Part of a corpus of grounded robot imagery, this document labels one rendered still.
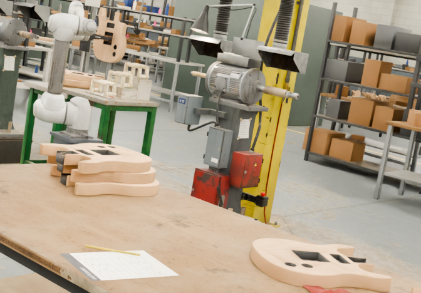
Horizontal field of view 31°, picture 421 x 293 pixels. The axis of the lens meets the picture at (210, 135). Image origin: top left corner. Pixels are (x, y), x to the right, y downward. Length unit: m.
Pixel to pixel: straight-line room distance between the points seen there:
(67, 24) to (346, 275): 3.24
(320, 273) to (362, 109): 7.95
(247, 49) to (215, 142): 0.72
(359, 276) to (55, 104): 3.27
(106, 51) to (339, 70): 4.99
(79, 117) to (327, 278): 3.26
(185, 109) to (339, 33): 5.50
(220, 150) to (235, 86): 0.46
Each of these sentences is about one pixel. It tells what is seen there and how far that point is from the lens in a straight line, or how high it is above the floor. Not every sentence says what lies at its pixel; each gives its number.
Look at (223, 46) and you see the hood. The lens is 5.48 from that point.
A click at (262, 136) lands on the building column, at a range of 6.29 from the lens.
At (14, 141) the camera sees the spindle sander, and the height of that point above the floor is 0.22.
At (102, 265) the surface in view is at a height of 0.90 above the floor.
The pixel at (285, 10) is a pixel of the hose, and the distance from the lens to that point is 5.20.
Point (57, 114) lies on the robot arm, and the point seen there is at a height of 0.85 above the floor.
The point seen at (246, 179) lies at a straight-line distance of 5.24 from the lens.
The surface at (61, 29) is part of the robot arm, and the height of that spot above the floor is 1.43.
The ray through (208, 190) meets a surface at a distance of 5.24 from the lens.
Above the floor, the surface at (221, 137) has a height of 0.88.
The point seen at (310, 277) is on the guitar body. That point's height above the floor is 0.93.
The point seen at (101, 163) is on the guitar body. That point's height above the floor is 1.02.
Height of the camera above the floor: 1.62
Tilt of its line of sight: 8 degrees down
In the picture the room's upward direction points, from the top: 10 degrees clockwise
